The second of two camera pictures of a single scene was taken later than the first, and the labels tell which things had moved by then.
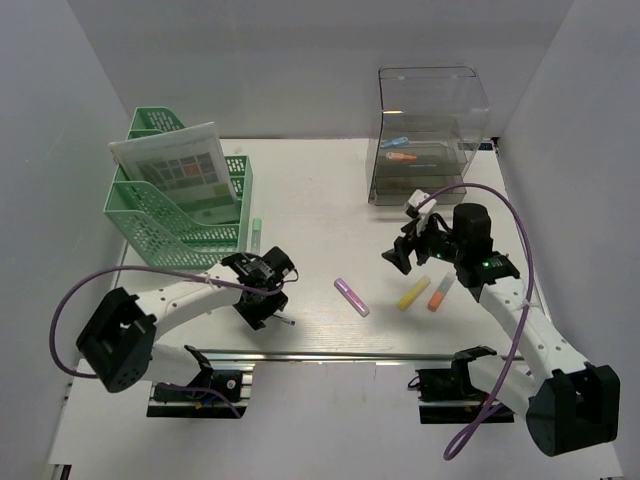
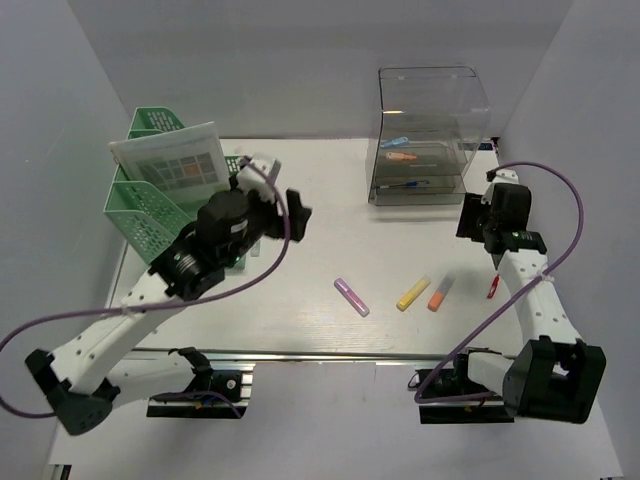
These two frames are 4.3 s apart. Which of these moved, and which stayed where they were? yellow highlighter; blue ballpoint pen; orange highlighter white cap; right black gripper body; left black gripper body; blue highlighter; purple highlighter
Moved: left black gripper body; right black gripper body; blue ballpoint pen
Stayed: blue highlighter; purple highlighter; orange highlighter white cap; yellow highlighter
